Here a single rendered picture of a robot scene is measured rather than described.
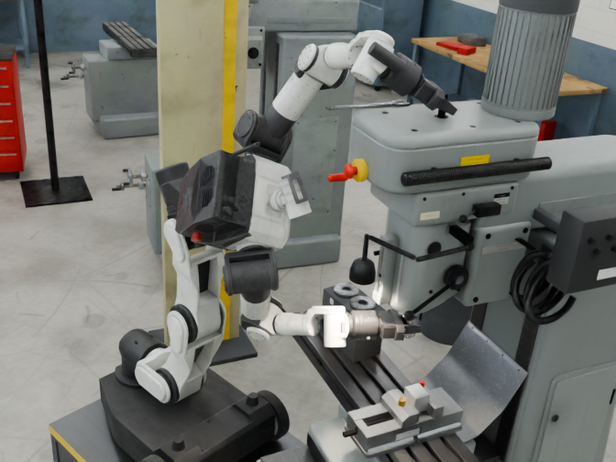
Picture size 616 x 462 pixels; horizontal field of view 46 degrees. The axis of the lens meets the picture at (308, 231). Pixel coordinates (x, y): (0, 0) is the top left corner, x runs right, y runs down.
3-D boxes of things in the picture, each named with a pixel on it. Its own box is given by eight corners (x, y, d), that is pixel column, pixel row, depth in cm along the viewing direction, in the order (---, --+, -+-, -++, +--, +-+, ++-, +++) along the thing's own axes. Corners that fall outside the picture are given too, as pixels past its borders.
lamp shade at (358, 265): (343, 277, 199) (346, 258, 197) (360, 269, 204) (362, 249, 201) (363, 288, 195) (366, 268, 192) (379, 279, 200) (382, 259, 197)
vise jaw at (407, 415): (401, 428, 214) (402, 417, 213) (379, 402, 224) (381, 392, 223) (418, 423, 217) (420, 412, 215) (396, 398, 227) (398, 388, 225)
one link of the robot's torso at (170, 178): (146, 175, 239) (173, 162, 226) (177, 166, 248) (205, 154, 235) (173, 255, 241) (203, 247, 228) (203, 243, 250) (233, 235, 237)
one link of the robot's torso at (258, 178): (152, 258, 216) (220, 239, 190) (166, 152, 225) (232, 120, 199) (234, 277, 234) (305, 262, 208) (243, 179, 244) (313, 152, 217)
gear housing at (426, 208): (412, 230, 187) (417, 194, 183) (368, 193, 207) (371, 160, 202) (515, 214, 200) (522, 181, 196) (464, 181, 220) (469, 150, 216)
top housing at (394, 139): (386, 200, 178) (394, 138, 171) (339, 162, 199) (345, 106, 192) (535, 181, 197) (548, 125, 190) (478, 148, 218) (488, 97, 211)
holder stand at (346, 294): (353, 363, 253) (358, 315, 244) (319, 331, 269) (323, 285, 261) (380, 354, 259) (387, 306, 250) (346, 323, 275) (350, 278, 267)
